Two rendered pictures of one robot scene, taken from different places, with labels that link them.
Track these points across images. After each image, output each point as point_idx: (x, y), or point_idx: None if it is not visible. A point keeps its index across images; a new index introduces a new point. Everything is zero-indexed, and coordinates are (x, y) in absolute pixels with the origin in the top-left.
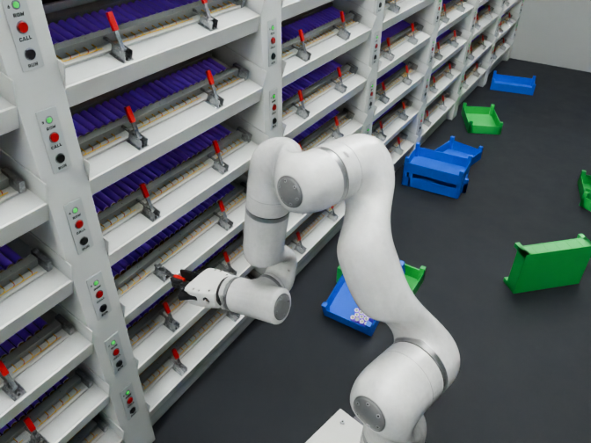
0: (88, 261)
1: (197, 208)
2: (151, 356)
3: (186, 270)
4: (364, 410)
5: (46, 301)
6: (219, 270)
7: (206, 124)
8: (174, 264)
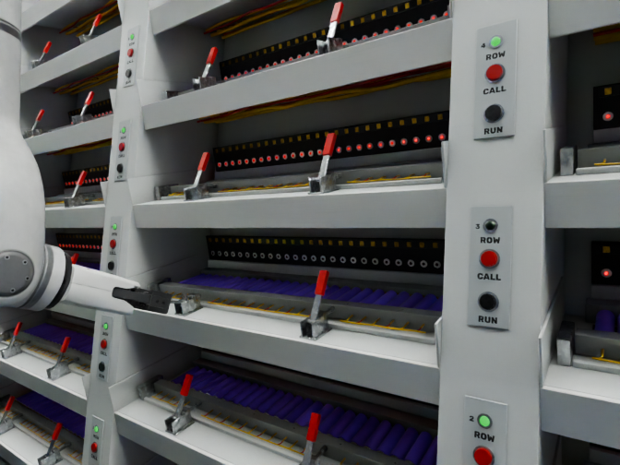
0: (118, 196)
1: (333, 296)
2: (129, 419)
3: (160, 292)
4: None
5: (89, 210)
6: (115, 276)
7: (288, 79)
8: (209, 314)
